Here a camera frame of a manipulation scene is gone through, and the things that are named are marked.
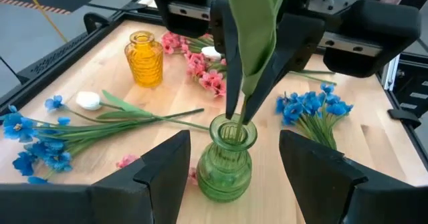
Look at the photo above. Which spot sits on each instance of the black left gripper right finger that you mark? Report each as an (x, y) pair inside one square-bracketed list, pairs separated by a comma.
[(334, 190)]

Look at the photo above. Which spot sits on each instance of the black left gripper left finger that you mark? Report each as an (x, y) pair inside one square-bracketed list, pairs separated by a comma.
[(100, 204)]

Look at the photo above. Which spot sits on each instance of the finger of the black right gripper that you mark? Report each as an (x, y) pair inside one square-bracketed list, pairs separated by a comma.
[(294, 43), (234, 83)]

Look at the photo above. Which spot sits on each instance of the pink artificial flower bunch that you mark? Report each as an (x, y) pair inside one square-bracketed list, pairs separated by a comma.
[(210, 80), (170, 41)]

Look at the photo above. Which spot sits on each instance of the white artificial tulip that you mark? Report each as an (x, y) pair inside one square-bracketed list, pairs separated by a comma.
[(210, 53), (257, 33)]

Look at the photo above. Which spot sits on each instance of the blue artificial flower bunch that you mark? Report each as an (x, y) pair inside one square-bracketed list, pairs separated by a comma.
[(311, 105), (18, 127)]

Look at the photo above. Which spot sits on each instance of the green stems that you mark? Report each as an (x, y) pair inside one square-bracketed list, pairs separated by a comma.
[(87, 100)]

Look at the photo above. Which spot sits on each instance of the yellow glass vase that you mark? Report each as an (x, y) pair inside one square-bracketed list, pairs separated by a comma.
[(144, 60)]

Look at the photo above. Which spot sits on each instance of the green glass vase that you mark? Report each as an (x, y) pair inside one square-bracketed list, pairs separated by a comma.
[(224, 170)]

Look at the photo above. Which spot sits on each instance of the black metal table frame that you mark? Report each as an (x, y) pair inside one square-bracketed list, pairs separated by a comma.
[(100, 18)]

